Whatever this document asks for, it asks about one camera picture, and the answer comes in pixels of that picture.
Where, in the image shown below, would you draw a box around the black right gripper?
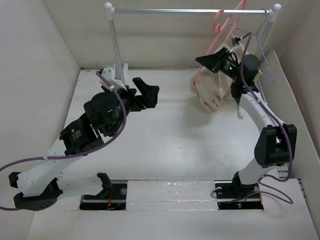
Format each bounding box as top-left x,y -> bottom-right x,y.
195,46 -> 242,82

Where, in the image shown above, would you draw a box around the beige trousers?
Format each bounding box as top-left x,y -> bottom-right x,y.
189,67 -> 233,113
223,43 -> 262,101

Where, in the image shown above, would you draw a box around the pink plastic hanger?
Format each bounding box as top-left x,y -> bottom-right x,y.
191,0 -> 247,86

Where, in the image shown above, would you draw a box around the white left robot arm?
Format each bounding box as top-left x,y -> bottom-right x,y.
8,74 -> 160,212

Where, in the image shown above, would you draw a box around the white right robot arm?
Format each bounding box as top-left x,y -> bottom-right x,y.
195,47 -> 297,197

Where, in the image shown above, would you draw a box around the beige trousers on hanger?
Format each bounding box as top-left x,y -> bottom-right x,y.
223,43 -> 262,101

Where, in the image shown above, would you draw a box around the white clothes rack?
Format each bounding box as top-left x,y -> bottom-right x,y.
104,2 -> 283,120

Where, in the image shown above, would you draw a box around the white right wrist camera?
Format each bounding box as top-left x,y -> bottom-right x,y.
230,36 -> 243,52

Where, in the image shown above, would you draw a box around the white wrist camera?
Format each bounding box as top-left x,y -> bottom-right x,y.
230,36 -> 243,52
99,63 -> 129,90

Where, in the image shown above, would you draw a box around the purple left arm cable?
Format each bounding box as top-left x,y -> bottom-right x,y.
0,71 -> 128,212

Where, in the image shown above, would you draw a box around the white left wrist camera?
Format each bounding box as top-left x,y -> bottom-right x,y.
99,63 -> 129,90

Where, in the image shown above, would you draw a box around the aluminium side rail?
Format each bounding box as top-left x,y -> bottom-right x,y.
256,80 -> 268,105

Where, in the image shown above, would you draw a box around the blue wire hanger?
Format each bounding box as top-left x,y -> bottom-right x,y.
228,8 -> 276,85

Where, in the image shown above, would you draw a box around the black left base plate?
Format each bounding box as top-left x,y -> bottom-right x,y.
79,181 -> 128,211

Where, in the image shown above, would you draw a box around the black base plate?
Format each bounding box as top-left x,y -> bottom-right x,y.
211,180 -> 264,210
79,181 -> 128,211

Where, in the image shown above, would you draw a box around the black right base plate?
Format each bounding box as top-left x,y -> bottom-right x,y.
211,180 -> 264,210

